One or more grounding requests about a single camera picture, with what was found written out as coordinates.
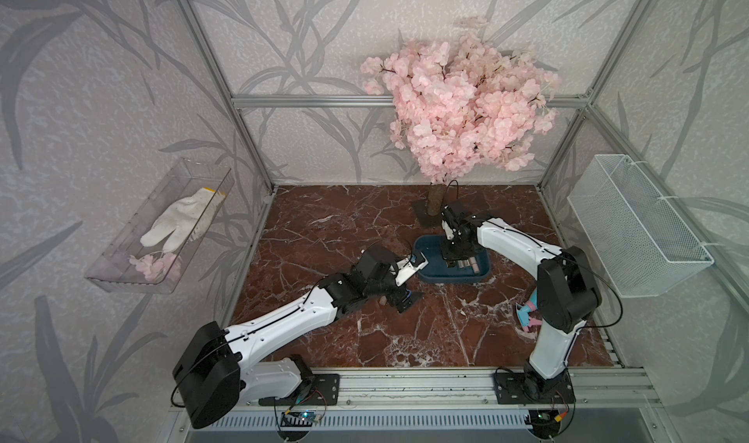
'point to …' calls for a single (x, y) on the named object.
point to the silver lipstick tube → (473, 262)
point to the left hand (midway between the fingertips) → (415, 279)
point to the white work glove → (186, 218)
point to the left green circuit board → (310, 416)
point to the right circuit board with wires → (545, 422)
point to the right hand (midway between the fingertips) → (446, 253)
